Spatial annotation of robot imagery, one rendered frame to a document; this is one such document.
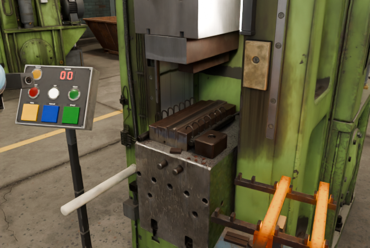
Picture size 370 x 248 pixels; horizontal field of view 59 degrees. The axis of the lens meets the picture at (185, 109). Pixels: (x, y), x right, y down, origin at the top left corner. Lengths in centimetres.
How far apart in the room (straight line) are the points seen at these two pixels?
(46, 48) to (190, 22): 502
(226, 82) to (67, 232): 148
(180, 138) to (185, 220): 34
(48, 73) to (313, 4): 114
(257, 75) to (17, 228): 199
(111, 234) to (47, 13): 448
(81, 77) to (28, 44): 446
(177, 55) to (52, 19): 503
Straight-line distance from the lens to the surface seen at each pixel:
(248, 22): 117
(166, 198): 142
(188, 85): 170
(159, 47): 126
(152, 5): 126
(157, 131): 138
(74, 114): 151
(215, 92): 173
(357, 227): 263
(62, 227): 251
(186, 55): 119
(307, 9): 115
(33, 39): 601
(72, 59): 664
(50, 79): 161
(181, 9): 118
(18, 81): 104
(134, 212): 190
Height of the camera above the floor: 153
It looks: 20 degrees down
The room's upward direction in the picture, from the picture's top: straight up
